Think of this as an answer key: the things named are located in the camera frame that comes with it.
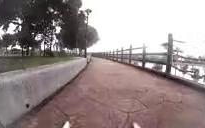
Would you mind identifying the red stone paved path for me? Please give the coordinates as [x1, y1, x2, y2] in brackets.
[9, 56, 205, 128]

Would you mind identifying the robot's own part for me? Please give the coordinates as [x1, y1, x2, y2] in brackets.
[62, 120, 72, 128]
[132, 122, 142, 128]

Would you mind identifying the row of trees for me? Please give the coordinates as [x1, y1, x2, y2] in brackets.
[0, 0, 101, 58]

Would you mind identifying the grey concrete kerb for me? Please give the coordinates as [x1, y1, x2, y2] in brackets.
[91, 56, 205, 98]

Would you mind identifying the grass strip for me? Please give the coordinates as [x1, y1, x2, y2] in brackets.
[0, 54, 82, 76]

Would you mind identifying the dark lamp post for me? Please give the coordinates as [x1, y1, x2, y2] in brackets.
[83, 8, 93, 60]

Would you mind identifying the wooden rail fence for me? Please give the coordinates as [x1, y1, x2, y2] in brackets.
[91, 33, 205, 82]

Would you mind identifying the grey concrete low wall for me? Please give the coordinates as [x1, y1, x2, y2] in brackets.
[0, 57, 92, 128]

